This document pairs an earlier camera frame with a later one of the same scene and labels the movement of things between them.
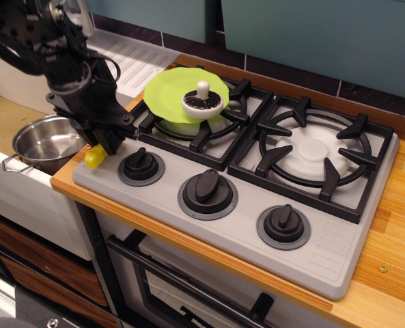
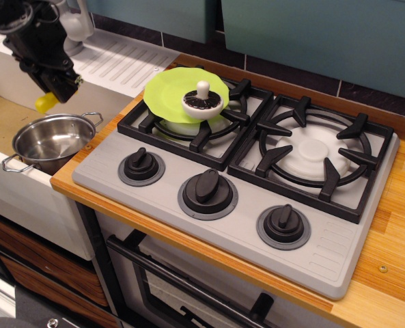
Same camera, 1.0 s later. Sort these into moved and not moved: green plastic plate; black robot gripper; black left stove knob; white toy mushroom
Moved: black robot gripper
Not moved: white toy mushroom; green plastic plate; black left stove knob
